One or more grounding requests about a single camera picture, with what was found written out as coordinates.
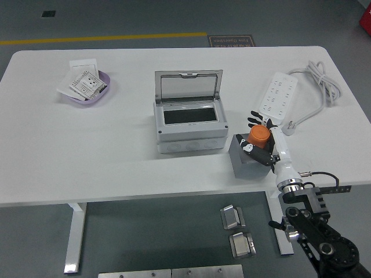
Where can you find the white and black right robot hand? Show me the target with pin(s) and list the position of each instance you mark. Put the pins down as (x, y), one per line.
(282, 150)

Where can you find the orange cylinder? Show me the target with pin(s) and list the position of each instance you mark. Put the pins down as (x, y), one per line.
(259, 134)

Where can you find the grey junction box clear lid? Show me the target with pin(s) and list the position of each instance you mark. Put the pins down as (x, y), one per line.
(188, 136)

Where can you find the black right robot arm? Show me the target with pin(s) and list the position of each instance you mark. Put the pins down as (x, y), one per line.
(307, 228)

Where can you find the grey cube with round hole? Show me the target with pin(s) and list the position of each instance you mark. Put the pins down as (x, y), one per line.
(246, 169)

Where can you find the white table leg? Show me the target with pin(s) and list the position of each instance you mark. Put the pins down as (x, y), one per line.
(272, 202)
(75, 231)

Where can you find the small metal block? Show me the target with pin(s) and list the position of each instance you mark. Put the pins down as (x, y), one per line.
(232, 217)
(242, 245)

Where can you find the flat metal plate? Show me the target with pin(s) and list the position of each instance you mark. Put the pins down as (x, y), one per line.
(207, 272)

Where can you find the red object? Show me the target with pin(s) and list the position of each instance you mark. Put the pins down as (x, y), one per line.
(365, 20)

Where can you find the purple plastic tray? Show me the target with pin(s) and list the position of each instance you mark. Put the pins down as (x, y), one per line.
(87, 103)

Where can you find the white socket with printed label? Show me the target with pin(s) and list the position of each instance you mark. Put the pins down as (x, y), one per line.
(87, 84)

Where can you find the white wall switch plate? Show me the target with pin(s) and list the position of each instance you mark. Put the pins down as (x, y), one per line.
(84, 65)

